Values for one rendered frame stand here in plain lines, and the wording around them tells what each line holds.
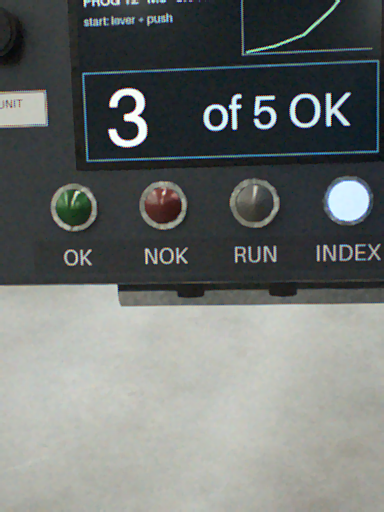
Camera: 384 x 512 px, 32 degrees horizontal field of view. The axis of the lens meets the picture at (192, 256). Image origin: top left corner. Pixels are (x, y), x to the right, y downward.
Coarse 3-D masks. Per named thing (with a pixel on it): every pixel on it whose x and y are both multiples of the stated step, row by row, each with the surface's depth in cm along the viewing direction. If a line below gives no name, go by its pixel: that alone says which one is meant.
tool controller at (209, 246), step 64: (0, 0) 37; (64, 0) 37; (128, 0) 36; (192, 0) 36; (256, 0) 36; (320, 0) 35; (0, 64) 37; (64, 64) 37; (128, 64) 37; (192, 64) 36; (256, 64) 36; (320, 64) 36; (0, 128) 38; (64, 128) 38; (192, 128) 37; (256, 128) 36; (320, 128) 36; (0, 192) 38; (128, 192) 38; (192, 192) 37; (320, 192) 37; (0, 256) 39; (64, 256) 38; (128, 256) 38; (192, 256) 38; (256, 256) 37; (320, 256) 37
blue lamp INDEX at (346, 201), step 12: (336, 180) 36; (348, 180) 36; (360, 180) 36; (324, 192) 37; (336, 192) 36; (348, 192) 36; (360, 192) 36; (324, 204) 36; (336, 204) 36; (348, 204) 36; (360, 204) 36; (372, 204) 36; (336, 216) 37; (348, 216) 36; (360, 216) 36
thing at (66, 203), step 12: (60, 192) 38; (72, 192) 37; (84, 192) 38; (60, 204) 37; (72, 204) 37; (84, 204) 37; (96, 204) 38; (60, 216) 37; (72, 216) 37; (84, 216) 37; (96, 216) 38; (72, 228) 38; (84, 228) 38
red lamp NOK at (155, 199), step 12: (144, 192) 37; (156, 192) 37; (168, 192) 37; (180, 192) 37; (144, 204) 37; (156, 204) 37; (168, 204) 37; (180, 204) 37; (144, 216) 37; (156, 216) 37; (168, 216) 37; (180, 216) 37; (168, 228) 37
